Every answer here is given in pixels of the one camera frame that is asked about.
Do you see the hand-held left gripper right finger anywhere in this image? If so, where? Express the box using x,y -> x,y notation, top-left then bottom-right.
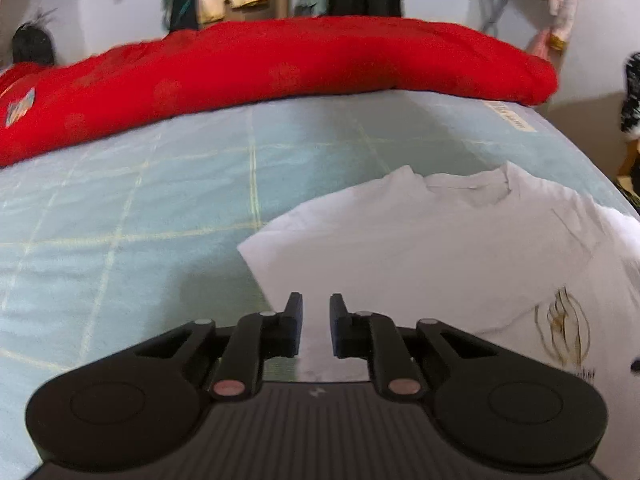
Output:
329,292 -> 501,403

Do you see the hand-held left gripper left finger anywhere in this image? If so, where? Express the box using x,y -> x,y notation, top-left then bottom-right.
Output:
135,291 -> 304,402

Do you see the white printed t-shirt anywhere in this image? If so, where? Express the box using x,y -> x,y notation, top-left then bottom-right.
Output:
236,161 -> 640,386

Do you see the red quilt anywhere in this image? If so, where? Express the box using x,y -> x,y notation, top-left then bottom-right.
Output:
0,16 -> 559,168

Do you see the navy star-printed garment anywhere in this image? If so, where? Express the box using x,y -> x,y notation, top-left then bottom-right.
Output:
620,51 -> 640,141

